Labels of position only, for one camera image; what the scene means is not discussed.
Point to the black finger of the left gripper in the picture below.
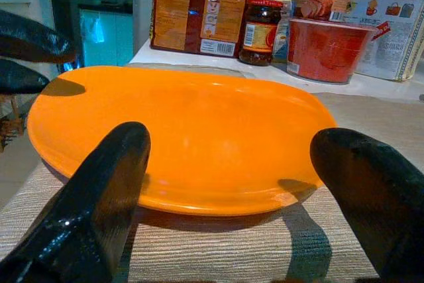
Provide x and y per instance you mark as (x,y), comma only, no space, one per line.
(20,79)
(30,39)

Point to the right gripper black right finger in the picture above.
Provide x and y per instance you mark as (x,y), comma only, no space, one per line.
(381,203)

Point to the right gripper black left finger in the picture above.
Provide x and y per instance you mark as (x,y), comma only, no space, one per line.
(99,203)

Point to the orange oval plate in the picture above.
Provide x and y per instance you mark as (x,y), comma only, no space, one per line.
(205,130)

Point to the wooden chair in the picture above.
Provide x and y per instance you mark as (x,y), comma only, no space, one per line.
(11,120)

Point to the teal cabinet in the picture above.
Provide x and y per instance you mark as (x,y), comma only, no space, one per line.
(106,37)

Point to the beige woven placemat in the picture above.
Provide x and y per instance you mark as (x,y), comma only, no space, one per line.
(215,250)

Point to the brown biscuit packet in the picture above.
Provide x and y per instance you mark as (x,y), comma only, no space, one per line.
(179,18)

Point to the red instant noodle bowl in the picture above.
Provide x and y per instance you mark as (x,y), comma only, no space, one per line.
(324,51)

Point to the white printed cracker bag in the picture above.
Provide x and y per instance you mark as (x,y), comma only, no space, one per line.
(394,34)

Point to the small pale sachet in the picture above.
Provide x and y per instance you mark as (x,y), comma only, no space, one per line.
(281,41)

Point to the glass jar red lid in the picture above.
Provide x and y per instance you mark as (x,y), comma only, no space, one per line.
(260,34)

